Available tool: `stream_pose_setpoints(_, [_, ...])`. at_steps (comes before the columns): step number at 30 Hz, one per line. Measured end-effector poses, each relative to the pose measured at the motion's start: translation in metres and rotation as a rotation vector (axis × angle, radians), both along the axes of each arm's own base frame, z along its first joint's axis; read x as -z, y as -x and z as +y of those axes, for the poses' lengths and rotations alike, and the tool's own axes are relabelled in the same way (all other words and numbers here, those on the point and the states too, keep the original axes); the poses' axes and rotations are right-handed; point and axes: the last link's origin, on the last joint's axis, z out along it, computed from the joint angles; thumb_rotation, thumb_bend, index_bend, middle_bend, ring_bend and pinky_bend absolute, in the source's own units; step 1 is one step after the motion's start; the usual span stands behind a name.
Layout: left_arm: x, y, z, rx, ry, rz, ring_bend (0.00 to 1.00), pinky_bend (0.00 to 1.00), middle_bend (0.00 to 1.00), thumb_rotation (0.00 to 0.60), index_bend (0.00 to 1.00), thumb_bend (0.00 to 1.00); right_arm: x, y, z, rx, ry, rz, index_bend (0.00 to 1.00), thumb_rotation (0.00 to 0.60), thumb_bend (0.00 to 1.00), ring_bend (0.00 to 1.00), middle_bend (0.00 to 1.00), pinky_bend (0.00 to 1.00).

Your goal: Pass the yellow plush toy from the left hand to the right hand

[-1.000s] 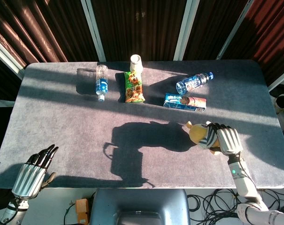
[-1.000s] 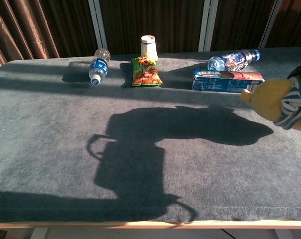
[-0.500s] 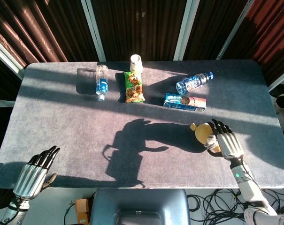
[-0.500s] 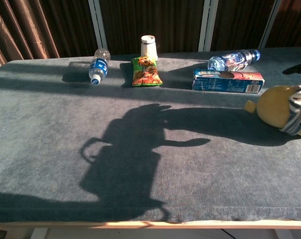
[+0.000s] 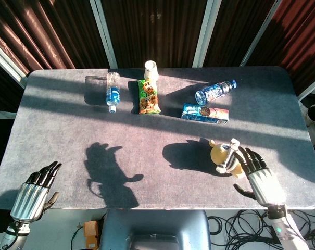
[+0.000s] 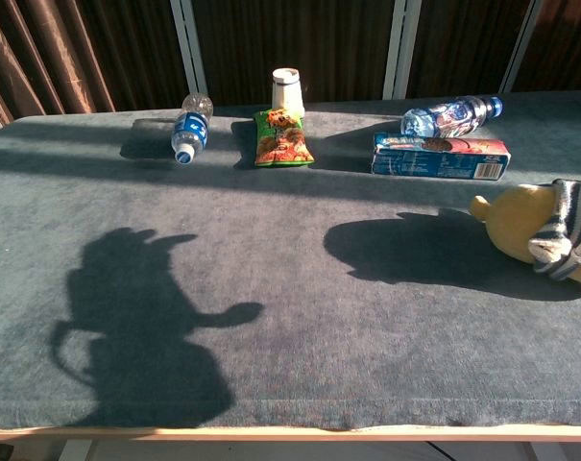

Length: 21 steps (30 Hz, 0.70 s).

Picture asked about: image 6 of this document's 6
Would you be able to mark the yellow plush toy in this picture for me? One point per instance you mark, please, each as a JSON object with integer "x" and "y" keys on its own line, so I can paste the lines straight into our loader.
{"x": 511, "y": 221}

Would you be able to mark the grey table cloth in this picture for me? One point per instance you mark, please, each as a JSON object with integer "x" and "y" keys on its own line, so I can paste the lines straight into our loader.
{"x": 280, "y": 288}

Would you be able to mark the clear bottle white cap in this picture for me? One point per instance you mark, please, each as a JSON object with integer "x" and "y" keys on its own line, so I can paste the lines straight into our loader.
{"x": 190, "y": 129}

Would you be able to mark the white cup bottle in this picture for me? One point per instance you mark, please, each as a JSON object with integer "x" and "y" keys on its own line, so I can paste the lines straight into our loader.
{"x": 287, "y": 96}

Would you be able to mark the green snack bag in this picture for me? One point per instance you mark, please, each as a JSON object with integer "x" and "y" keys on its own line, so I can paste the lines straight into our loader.
{"x": 283, "y": 144}

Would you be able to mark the blue cookie box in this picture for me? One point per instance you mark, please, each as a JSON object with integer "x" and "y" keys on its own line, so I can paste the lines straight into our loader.
{"x": 434, "y": 163}

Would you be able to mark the clear bottle blue cap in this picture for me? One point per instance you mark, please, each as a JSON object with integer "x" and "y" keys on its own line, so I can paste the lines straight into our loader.
{"x": 443, "y": 117}

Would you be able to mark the brown curtain panel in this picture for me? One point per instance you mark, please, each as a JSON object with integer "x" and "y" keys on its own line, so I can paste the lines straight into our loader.
{"x": 79, "y": 53}
{"x": 463, "y": 43}
{"x": 568, "y": 43}
{"x": 295, "y": 38}

